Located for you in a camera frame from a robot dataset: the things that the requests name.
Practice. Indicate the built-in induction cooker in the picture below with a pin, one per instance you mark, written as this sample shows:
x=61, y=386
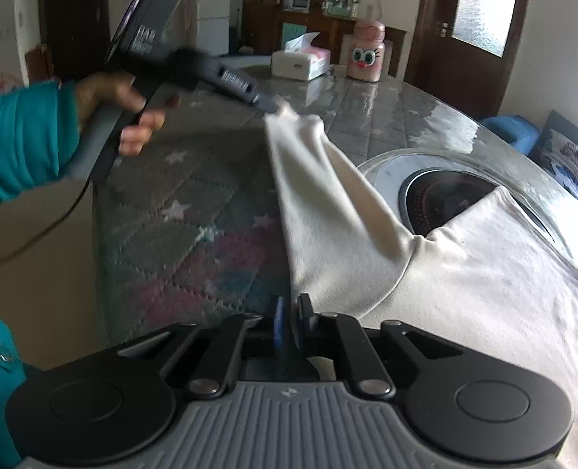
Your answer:
x=440, y=195

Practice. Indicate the blue sofa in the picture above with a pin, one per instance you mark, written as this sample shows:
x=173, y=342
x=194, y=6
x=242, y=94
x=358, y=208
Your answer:
x=509, y=132

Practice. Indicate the butterfly print cushion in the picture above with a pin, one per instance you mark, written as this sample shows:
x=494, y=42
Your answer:
x=567, y=161

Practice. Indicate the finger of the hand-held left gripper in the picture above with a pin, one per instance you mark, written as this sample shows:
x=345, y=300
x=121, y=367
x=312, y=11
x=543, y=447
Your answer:
x=240, y=83

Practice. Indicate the dark wooden door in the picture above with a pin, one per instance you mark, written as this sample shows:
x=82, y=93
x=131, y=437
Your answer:
x=74, y=19

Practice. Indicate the cream shirt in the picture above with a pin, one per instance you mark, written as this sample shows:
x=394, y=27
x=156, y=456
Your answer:
x=465, y=293

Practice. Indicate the person's left hand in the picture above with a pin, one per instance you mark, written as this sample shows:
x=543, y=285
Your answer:
x=105, y=89

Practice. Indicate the wooden display cabinet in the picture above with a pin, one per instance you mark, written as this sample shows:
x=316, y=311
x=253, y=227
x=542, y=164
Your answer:
x=269, y=24

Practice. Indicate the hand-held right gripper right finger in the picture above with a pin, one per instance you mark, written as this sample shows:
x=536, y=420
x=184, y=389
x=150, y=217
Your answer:
x=308, y=321

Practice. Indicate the wooden door with glass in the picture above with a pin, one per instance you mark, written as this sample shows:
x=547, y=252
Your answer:
x=430, y=58

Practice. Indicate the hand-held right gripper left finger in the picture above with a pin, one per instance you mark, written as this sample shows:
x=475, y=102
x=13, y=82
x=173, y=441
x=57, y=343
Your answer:
x=279, y=322

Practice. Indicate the white fridge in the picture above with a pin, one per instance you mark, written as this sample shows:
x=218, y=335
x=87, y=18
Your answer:
x=213, y=10

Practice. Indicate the tissue pack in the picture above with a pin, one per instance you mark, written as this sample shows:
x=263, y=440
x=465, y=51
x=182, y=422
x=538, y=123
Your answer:
x=299, y=64

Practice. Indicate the pink cartoon face bottle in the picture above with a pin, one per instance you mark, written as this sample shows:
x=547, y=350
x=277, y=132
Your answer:
x=365, y=56

